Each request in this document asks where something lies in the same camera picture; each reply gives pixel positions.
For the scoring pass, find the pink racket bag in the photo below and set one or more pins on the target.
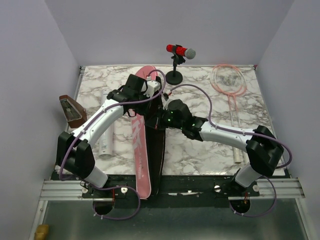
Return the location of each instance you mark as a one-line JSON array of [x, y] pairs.
[[148, 151]]

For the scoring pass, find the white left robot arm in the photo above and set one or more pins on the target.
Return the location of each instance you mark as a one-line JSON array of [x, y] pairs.
[[74, 150]]

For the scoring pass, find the white shuttlecock tube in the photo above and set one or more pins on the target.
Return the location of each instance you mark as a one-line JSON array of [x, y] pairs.
[[105, 150]]

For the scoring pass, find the black microphone stand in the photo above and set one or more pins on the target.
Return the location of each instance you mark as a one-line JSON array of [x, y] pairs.
[[174, 77]]

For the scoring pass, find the yellow wooden block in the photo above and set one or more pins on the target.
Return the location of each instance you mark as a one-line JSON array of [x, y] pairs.
[[41, 232]]

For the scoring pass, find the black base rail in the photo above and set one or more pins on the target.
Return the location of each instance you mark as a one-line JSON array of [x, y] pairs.
[[174, 191]]

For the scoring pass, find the brown wooden metronome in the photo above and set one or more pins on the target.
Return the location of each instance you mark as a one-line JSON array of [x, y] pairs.
[[74, 113]]

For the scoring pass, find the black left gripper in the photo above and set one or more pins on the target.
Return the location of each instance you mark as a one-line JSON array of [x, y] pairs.
[[143, 111]]

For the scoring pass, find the red microphone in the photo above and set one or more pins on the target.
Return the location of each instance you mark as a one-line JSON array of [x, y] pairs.
[[178, 50]]

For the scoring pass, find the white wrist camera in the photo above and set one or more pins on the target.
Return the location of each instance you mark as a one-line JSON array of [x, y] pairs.
[[166, 95], [152, 86]]

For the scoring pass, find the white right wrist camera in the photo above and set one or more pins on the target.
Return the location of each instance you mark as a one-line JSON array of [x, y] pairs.
[[166, 95]]

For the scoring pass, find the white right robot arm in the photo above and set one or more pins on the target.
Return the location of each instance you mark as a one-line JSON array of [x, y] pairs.
[[263, 150]]

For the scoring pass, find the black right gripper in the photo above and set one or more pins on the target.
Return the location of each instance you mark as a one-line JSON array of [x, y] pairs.
[[155, 120]]

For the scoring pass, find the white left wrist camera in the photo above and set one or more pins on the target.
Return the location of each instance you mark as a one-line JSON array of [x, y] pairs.
[[152, 86]]

